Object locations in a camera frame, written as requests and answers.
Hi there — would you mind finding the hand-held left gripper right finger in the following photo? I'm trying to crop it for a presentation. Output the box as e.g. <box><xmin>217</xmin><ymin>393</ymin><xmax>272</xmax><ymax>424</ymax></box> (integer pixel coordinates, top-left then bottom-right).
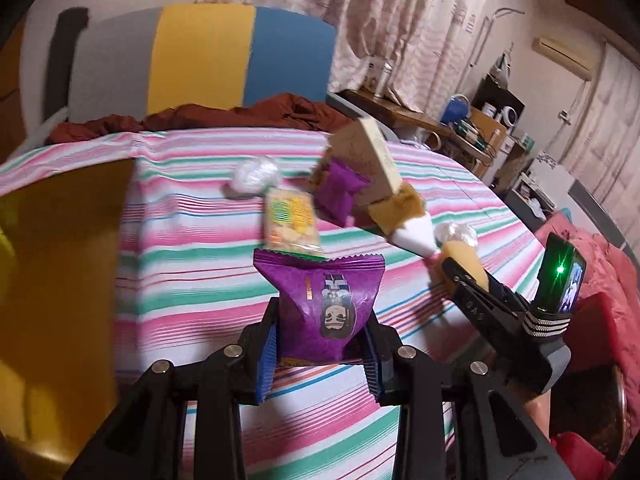
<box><xmin>362</xmin><ymin>310</ymin><xmax>576</xmax><ymax>480</ymax></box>

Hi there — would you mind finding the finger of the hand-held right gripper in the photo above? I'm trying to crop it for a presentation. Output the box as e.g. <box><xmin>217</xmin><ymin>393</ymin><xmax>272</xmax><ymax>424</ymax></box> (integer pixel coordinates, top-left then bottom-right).
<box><xmin>441</xmin><ymin>257</ymin><xmax>528</xmax><ymax>383</ymax></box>
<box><xmin>486</xmin><ymin>275</ymin><xmax>532</xmax><ymax>316</ymax></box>

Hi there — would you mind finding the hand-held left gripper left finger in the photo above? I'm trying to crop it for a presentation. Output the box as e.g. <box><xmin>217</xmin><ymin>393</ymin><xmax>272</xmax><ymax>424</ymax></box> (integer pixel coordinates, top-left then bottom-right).
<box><xmin>62</xmin><ymin>298</ymin><xmax>281</xmax><ymax>480</ymax></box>

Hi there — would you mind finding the purple snack packet cartoon face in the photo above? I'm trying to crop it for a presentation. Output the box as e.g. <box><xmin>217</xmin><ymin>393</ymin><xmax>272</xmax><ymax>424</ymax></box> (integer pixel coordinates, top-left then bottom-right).
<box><xmin>252</xmin><ymin>247</ymin><xmax>386</xmax><ymax>366</ymax></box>

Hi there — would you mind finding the white cone packet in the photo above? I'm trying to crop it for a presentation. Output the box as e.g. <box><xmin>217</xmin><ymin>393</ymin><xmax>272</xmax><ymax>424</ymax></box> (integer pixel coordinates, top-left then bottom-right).
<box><xmin>390</xmin><ymin>212</ymin><xmax>442</xmax><ymax>261</ymax></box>

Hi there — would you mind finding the yellow-green cracker packet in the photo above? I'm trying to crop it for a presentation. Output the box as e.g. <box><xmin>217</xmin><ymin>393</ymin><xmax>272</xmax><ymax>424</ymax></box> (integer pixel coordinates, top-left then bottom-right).
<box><xmin>263</xmin><ymin>187</ymin><xmax>324</xmax><ymax>261</ymax></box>

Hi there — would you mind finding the beige carton box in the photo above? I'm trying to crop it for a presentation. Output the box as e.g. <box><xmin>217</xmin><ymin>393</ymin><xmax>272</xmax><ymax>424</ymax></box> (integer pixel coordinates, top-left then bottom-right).
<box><xmin>327</xmin><ymin>116</ymin><xmax>404</xmax><ymax>211</ymax></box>

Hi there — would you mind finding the golden box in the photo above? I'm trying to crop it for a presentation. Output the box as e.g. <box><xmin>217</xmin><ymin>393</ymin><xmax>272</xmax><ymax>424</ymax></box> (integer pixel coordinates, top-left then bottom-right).
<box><xmin>0</xmin><ymin>160</ymin><xmax>137</xmax><ymax>453</ymax></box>

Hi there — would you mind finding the person's right forearm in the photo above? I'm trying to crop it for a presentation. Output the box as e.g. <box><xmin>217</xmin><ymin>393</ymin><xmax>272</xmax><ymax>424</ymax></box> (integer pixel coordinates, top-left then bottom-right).
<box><xmin>520</xmin><ymin>390</ymin><xmax>554</xmax><ymax>442</ymax></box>

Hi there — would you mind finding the clear wrapped white ball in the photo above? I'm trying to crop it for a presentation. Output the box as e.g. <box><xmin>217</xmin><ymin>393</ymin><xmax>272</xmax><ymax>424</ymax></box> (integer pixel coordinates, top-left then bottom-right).
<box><xmin>434</xmin><ymin>221</ymin><xmax>479</xmax><ymax>252</ymax></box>
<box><xmin>222</xmin><ymin>155</ymin><xmax>281</xmax><ymax>199</ymax></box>

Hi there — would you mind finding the dark round tray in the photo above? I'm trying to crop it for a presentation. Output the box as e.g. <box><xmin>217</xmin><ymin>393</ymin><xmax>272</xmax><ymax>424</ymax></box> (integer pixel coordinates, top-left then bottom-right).
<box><xmin>550</xmin><ymin>360</ymin><xmax>629</xmax><ymax>467</ymax></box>

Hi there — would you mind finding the red blanket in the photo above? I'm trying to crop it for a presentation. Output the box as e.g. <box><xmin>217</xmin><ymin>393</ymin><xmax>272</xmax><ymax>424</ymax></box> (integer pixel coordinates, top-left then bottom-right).
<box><xmin>534</xmin><ymin>210</ymin><xmax>640</xmax><ymax>376</ymax></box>

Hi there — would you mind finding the striped bedsheet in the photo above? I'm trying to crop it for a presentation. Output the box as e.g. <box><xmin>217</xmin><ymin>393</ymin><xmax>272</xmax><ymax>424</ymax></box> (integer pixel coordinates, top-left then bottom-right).
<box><xmin>0</xmin><ymin>127</ymin><xmax>556</xmax><ymax>480</ymax></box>

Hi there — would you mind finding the white cabinet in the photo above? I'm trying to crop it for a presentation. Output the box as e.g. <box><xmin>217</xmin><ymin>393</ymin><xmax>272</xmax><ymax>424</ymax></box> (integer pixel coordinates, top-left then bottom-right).
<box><xmin>529</xmin><ymin>155</ymin><xmax>626</xmax><ymax>251</ymax></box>

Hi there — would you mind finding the small purple snack packet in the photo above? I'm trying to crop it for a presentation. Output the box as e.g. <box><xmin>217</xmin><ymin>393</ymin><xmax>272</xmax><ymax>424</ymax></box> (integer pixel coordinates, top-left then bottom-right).
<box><xmin>312</xmin><ymin>157</ymin><xmax>372</xmax><ymax>228</ymax></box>

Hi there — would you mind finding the blue kettle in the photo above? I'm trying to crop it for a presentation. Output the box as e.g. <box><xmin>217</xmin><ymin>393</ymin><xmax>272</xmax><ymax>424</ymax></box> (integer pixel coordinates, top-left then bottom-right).
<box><xmin>442</xmin><ymin>94</ymin><xmax>471</xmax><ymax>124</ymax></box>

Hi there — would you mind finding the pale window curtain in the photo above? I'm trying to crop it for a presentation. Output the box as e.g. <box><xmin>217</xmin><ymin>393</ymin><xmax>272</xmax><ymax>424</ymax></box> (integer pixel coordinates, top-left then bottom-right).
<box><xmin>560</xmin><ymin>45</ymin><xmax>640</xmax><ymax>206</ymax></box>

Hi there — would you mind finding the black shelf unit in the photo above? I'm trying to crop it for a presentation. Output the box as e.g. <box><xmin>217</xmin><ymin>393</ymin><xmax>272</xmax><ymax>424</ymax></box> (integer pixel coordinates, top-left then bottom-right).
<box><xmin>472</xmin><ymin>75</ymin><xmax>526</xmax><ymax>133</ymax></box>

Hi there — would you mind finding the wooden desk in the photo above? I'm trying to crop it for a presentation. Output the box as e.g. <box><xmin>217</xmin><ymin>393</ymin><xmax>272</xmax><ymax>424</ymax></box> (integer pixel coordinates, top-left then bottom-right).
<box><xmin>332</xmin><ymin>89</ymin><xmax>495</xmax><ymax>177</ymax></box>

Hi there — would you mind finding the brown blanket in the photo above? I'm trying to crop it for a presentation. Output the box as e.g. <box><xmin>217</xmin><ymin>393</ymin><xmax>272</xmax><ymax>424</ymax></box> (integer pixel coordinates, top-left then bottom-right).
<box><xmin>47</xmin><ymin>92</ymin><xmax>361</xmax><ymax>146</ymax></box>

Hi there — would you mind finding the white container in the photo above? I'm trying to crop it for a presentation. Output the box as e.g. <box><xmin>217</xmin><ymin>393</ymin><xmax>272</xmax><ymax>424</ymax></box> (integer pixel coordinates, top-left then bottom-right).
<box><xmin>367</xmin><ymin>57</ymin><xmax>394</xmax><ymax>99</ymax></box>

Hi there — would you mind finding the grey yellow blue headboard cushion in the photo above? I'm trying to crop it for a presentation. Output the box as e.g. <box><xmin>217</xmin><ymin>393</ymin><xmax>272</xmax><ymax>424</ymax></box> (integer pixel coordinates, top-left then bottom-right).
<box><xmin>67</xmin><ymin>4</ymin><xmax>337</xmax><ymax>123</ymax></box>

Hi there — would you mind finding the pink patterned curtain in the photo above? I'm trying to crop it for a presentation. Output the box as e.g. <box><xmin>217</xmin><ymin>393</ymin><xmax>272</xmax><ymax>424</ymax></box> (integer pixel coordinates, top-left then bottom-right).
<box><xmin>197</xmin><ymin>0</ymin><xmax>501</xmax><ymax>111</ymax></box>

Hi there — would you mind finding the black cushion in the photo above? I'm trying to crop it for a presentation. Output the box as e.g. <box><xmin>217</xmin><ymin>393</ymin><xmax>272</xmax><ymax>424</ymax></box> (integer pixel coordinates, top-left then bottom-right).
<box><xmin>44</xmin><ymin>7</ymin><xmax>90</xmax><ymax>122</ymax></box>

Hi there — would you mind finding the wooden wardrobe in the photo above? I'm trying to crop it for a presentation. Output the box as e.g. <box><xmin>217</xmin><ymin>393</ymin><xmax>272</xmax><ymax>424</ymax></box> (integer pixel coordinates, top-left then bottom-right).
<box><xmin>0</xmin><ymin>25</ymin><xmax>27</xmax><ymax>163</ymax></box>

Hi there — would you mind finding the wall air conditioner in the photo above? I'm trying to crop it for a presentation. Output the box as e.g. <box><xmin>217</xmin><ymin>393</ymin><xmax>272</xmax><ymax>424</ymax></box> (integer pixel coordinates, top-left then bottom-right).
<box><xmin>531</xmin><ymin>35</ymin><xmax>596</xmax><ymax>81</ymax></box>

